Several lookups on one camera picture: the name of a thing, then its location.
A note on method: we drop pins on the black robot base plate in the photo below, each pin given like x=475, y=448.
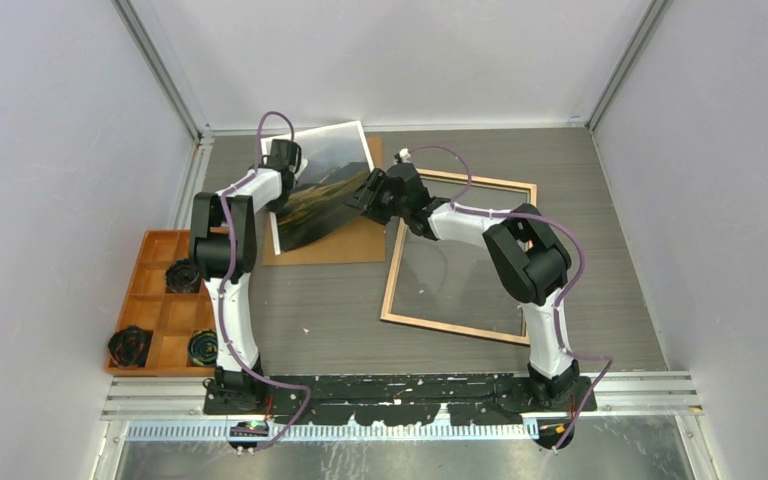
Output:
x=394, y=400

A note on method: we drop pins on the black yellow-green coiled bundle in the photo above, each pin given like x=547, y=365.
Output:
x=202, y=348

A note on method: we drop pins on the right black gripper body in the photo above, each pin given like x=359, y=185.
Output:
x=392, y=206

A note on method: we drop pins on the black orange coiled bundle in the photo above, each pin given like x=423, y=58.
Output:
x=129, y=347

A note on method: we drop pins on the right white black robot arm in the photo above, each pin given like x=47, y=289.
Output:
x=530, y=261

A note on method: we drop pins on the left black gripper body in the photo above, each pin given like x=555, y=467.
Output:
x=278, y=204

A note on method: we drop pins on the black wooden picture frame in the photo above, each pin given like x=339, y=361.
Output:
x=387, y=315

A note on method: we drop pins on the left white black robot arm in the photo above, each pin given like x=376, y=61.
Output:
x=223, y=248

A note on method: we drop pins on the mountain landscape photo board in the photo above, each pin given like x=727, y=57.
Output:
x=336, y=160

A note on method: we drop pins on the brown backing board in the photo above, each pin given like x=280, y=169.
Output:
x=361, y=241

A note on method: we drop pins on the orange compartment tray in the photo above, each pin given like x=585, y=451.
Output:
x=171, y=319

